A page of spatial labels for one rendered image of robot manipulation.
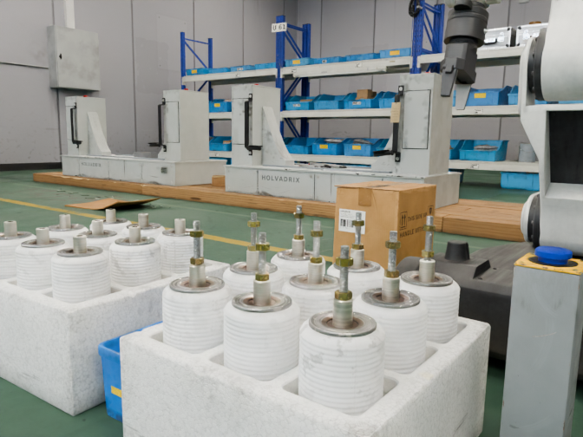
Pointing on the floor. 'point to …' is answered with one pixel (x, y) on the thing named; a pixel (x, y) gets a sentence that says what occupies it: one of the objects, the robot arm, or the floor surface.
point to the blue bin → (108, 348)
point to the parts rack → (486, 57)
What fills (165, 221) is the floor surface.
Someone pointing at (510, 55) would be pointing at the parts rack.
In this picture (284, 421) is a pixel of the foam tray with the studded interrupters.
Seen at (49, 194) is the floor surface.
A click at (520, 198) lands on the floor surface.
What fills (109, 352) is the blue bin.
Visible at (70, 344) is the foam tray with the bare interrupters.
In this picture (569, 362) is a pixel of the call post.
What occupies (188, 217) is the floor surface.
